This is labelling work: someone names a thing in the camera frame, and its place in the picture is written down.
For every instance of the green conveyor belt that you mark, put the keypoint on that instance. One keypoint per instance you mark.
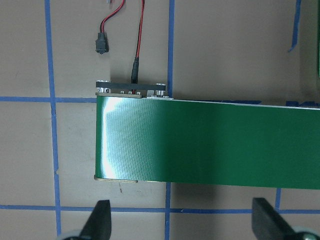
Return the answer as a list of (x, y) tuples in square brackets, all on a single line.
[(144, 135)]

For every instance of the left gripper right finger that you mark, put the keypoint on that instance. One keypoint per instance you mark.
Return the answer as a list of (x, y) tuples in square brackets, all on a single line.
[(267, 224)]

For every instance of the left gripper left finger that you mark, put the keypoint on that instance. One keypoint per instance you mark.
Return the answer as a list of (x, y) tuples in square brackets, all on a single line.
[(99, 223)]

